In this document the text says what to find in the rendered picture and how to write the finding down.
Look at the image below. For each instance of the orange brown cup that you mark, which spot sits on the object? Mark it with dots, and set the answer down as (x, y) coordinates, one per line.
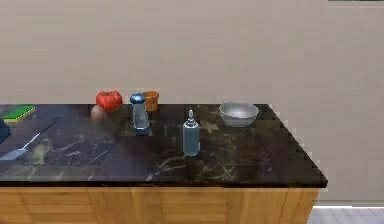
(151, 100)

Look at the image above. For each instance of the green yellow sponge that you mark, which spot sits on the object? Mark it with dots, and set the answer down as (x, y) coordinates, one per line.
(19, 113)

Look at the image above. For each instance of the pale brown egg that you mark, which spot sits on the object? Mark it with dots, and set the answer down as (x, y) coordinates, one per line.
(97, 113)

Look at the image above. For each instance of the blue grey pepper mill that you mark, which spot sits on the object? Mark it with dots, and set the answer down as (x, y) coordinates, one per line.
(140, 116)

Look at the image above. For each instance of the red tomato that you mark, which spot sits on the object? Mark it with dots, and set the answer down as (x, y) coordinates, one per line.
(109, 100)

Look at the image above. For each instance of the wooden counter with dark worktop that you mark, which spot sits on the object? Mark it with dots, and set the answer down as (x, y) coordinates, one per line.
(233, 160)

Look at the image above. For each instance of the grey metal bowl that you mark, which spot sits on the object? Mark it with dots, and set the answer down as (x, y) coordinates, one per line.
(238, 114)

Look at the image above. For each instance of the grey soap bottle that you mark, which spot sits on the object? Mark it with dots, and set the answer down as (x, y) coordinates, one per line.
(191, 137)

